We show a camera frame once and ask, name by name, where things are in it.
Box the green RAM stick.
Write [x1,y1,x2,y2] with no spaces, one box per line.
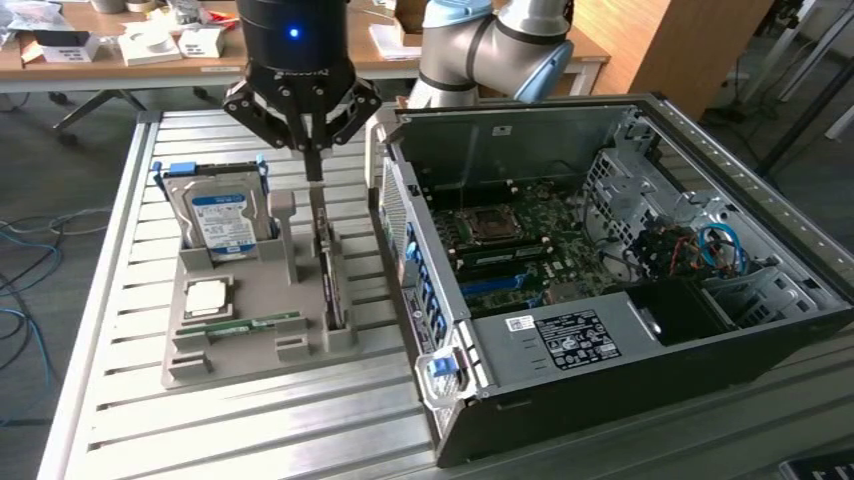
[174,310,302,338]

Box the coloured power wire bundle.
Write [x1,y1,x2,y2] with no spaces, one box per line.
[630,225,713,281]

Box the metal CPU socket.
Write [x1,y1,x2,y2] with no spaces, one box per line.
[455,204,527,247]

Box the perforated metal disk bay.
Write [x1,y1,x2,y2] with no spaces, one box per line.
[581,145,676,281]

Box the blue expansion slot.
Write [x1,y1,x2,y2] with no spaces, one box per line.
[459,278,527,297]

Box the black-topped white box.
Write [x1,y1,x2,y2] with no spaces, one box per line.
[31,28,103,65]

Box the grey plastic parts rack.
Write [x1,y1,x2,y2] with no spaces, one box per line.
[159,188,363,391]

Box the small chipset heatsink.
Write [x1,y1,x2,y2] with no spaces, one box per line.
[545,283,590,305]

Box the black floor cable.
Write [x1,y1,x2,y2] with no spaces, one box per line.
[0,239,62,371]

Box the white paper stack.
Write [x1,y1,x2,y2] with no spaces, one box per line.
[367,22,425,62]

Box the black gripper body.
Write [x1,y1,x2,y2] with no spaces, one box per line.
[238,0,358,126]

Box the blue case latch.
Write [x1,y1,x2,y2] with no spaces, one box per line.
[426,352,462,384]

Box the blue floor cable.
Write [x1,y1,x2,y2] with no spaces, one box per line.
[0,219,68,429]

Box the clear plastic bag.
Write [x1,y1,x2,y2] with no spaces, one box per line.
[0,1,76,37]

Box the small white labelled box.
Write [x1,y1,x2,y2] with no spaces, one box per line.
[177,27,227,60]

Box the brown cardboard box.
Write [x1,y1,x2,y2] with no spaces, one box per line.
[391,0,433,35]

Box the silver slotted disk bay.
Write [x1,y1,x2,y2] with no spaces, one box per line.
[700,266,821,332]

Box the wooden cabinet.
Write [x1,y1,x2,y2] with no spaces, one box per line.
[570,0,780,122]

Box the wooden desk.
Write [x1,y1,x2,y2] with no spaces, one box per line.
[0,0,613,109]

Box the grey floor cable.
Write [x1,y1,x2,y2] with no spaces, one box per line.
[0,207,114,237]

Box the black low-profile graphics card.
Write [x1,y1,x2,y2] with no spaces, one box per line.
[307,179,353,334]

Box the grey labelled power supply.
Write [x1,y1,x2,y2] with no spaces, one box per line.
[466,292,664,389]

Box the green motherboard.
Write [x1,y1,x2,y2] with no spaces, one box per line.
[430,182,633,319]

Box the open black PC case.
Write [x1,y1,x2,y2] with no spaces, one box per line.
[363,91,854,469]

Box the hard disk with blue rails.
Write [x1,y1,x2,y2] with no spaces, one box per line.
[150,155,279,261]

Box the blue data wire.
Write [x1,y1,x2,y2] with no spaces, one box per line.
[696,222,750,279]

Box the white box with tape roll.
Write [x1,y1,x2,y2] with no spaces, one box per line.
[116,20,185,68]

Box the silver CPU chip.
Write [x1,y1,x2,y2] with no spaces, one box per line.
[182,279,237,318]

